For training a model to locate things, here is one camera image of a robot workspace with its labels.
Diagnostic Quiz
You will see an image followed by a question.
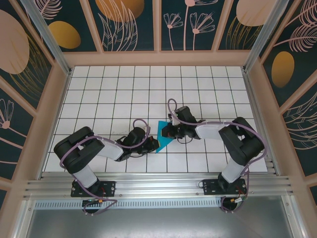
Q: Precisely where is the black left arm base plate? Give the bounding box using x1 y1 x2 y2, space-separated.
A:
71 180 117 198

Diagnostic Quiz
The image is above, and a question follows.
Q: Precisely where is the teal cloth sheet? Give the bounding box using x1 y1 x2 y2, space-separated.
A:
155 120 179 155

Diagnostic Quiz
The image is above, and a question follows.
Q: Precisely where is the aluminium extrusion rail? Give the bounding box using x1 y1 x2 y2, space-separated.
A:
23 172 297 200

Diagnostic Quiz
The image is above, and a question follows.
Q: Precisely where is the small electronics board with connector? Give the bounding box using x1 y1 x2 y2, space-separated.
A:
82 197 109 206
229 196 249 206

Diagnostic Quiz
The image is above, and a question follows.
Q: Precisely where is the grey metal sheet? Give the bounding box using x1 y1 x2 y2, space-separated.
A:
13 195 307 238

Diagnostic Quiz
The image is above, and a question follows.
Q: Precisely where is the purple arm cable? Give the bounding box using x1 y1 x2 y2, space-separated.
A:
167 98 269 214
60 119 152 217

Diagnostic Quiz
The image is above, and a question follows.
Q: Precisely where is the aluminium side rail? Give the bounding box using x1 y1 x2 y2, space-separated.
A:
242 70 283 176

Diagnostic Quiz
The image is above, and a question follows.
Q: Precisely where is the grey slotted cable duct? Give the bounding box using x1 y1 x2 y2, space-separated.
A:
33 200 223 209

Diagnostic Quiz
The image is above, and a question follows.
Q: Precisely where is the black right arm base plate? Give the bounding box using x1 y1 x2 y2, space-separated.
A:
202 178 248 196

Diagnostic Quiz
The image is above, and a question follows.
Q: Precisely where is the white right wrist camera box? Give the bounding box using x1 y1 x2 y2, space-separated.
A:
168 113 182 126

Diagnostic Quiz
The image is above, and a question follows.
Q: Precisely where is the aluminium corner post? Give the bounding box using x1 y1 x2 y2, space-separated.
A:
242 0 290 74
19 0 73 76

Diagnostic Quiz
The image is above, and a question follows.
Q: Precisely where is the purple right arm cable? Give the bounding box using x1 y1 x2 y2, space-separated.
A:
167 98 269 214

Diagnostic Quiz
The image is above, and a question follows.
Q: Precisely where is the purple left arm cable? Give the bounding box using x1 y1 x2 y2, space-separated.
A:
60 119 152 217

